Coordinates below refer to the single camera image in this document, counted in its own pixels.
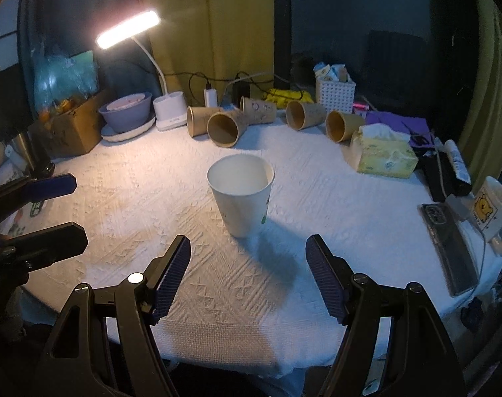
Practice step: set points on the white desk lamp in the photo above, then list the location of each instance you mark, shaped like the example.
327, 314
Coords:
170, 111

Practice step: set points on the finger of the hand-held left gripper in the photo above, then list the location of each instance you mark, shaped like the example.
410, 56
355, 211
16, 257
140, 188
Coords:
52, 242
48, 188

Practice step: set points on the white plate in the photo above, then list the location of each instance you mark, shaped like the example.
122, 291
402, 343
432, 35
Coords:
126, 135

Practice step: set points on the smartphone in clear case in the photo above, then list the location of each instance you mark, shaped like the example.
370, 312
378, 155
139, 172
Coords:
451, 248

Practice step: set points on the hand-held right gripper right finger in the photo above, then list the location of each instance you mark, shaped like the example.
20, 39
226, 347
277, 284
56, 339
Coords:
323, 273

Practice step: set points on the white paper cup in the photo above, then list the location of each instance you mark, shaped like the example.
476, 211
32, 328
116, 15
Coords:
242, 202

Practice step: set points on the black power adapter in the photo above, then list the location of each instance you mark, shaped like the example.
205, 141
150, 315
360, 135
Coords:
241, 93

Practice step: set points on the yellow tissue pack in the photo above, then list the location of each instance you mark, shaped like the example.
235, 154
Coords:
383, 157

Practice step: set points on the brown paper cup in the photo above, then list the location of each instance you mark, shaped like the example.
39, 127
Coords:
260, 111
230, 128
304, 115
344, 126
199, 120

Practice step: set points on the black pouch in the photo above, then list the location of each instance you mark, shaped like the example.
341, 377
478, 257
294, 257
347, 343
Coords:
439, 178

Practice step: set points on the white textured tablecloth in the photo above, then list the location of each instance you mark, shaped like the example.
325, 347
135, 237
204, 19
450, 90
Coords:
151, 198

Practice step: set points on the white charger plug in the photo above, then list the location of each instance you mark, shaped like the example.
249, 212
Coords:
211, 97

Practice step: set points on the cardboard box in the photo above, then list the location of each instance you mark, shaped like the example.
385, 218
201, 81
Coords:
75, 132

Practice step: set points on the purple bowl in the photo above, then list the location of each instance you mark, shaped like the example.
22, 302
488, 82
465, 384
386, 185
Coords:
124, 113

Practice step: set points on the purple cloth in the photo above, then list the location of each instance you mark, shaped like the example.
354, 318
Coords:
399, 124

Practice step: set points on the yellow cloth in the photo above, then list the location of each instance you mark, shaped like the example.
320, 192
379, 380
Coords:
286, 97

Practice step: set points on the white mug with bear print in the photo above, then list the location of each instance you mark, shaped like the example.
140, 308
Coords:
488, 211

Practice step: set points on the white plastic basket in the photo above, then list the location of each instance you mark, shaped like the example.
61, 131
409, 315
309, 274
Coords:
335, 96

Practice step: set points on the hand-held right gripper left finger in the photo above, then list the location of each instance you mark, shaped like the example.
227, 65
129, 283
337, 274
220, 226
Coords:
174, 269

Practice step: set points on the white tube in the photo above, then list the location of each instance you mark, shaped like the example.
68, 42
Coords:
457, 163

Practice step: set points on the yellow curtain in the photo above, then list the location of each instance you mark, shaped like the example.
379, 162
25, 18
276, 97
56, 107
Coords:
209, 20

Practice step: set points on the olive curtain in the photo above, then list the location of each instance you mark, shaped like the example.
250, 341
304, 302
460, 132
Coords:
488, 91

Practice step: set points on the blue plastic bag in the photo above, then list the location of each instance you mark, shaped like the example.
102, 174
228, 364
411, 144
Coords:
64, 76

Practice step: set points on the packets in basket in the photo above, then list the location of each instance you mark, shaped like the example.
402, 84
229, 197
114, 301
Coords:
331, 72

